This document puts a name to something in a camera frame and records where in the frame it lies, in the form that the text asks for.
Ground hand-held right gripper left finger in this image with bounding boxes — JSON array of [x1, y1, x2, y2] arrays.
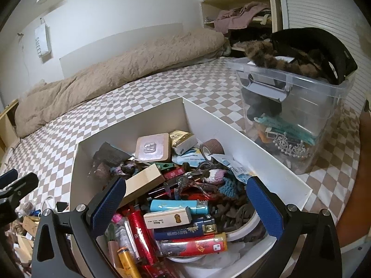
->
[[30, 176, 128, 278]]

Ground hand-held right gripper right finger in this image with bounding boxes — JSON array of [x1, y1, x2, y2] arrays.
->
[[246, 175, 343, 278]]

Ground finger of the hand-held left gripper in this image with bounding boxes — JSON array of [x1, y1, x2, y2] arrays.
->
[[0, 173, 39, 209], [0, 168, 19, 191]]

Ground white storage box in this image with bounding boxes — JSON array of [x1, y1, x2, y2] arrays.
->
[[69, 96, 313, 278]]

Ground clear plastic storage bin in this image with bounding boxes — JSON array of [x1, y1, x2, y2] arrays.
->
[[226, 57, 358, 175]]

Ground large white tape roll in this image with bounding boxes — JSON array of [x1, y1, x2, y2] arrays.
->
[[168, 208, 262, 265]]

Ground clear lighter with pink cap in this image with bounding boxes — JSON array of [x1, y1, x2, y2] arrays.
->
[[112, 214, 140, 263]]

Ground teal crochet piece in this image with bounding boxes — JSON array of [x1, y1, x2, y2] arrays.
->
[[217, 177, 247, 198]]

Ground dark red lighter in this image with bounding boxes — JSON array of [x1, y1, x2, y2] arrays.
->
[[128, 205, 159, 267]]

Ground beige wooden box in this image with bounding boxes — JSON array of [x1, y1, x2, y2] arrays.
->
[[123, 164, 166, 207]]

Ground white blue packet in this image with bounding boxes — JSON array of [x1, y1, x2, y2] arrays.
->
[[172, 148, 204, 166], [211, 154, 253, 183]]

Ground wooden bedside shelf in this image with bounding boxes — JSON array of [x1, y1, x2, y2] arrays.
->
[[0, 98, 21, 152]]

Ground yellow lighter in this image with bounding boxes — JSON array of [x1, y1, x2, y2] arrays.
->
[[117, 246, 143, 278]]

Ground pink white crochet piece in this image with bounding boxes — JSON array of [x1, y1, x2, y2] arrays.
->
[[202, 169, 230, 185]]

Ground white rectangular case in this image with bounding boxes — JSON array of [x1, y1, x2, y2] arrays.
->
[[143, 207, 193, 229]]

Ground silver tiara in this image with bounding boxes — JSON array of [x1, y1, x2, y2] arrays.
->
[[271, 135, 314, 160]]

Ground light blue lighter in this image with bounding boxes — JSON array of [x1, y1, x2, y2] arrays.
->
[[150, 199, 209, 214]]

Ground dark blue lighter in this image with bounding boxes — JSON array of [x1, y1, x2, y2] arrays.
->
[[154, 221, 217, 241]]

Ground brown tape roll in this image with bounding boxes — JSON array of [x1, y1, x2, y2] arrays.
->
[[200, 139, 225, 161]]

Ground silver eyelash curler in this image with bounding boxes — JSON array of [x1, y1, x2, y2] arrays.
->
[[174, 174, 218, 198]]

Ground teal packet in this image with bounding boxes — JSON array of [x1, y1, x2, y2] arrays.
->
[[253, 114, 315, 146]]

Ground red silver lighter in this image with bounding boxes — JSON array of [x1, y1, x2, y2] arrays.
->
[[159, 232, 228, 257]]

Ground gold white small carton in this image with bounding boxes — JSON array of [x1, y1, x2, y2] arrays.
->
[[170, 130, 195, 155]]

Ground black cloth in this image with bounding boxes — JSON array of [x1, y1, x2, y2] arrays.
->
[[242, 88, 283, 121]]

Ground checkered bed sheet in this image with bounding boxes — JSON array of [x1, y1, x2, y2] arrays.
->
[[0, 55, 361, 252]]

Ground beige fluffy blanket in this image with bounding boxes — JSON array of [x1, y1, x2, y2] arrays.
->
[[14, 30, 227, 138]]

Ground leopard fur headband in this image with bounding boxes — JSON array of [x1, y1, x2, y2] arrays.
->
[[243, 40, 323, 79]]

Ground dark clothes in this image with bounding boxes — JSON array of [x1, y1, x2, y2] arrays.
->
[[229, 27, 273, 46]]

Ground black cap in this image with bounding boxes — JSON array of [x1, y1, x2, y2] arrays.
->
[[271, 27, 359, 85]]

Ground pink clothes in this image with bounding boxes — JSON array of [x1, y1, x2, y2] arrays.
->
[[214, 2, 272, 34]]

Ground white shutter door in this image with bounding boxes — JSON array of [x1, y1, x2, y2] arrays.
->
[[275, 0, 370, 117]]

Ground wall niche shelf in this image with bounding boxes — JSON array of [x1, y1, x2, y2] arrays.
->
[[200, 0, 283, 56]]

